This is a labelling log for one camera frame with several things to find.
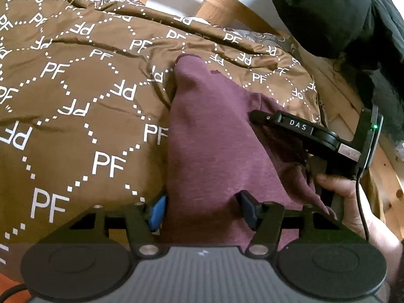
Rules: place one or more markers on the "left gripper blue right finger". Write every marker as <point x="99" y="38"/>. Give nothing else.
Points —
<point x="250" y="209"/>

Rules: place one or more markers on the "brown PF patterned duvet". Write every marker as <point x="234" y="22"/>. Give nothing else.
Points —
<point x="85" y="90"/>

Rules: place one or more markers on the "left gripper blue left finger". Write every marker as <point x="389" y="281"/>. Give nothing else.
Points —
<point x="156" y="211"/>

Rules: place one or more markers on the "black puffer jacket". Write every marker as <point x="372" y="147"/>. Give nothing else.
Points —
<point x="367" y="35"/>

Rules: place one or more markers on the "person's right hand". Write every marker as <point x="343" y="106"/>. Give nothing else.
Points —
<point x="358" y="216"/>

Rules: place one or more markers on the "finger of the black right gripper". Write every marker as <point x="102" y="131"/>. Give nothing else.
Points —
<point x="285" y="121"/>

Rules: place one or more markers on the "orange and blue blanket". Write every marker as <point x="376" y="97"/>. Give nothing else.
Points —
<point x="20" y="297"/>

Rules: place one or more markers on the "maroon long-sleeve top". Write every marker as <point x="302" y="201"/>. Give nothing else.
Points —
<point x="214" y="152"/>

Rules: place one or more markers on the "wooden bed frame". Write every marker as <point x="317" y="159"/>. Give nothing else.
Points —
<point x="342" y="104"/>

